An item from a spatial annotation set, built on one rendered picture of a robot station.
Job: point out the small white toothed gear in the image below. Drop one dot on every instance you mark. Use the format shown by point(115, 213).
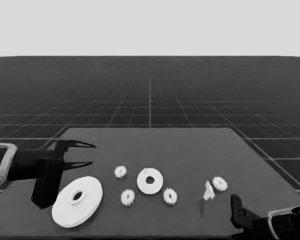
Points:
point(167, 197)
point(123, 172)
point(216, 184)
point(124, 198)

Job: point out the large thick white disc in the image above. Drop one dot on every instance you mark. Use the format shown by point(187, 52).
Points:
point(68, 213)

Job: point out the small white T-shaped piece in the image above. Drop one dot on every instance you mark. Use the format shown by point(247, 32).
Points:
point(208, 193)

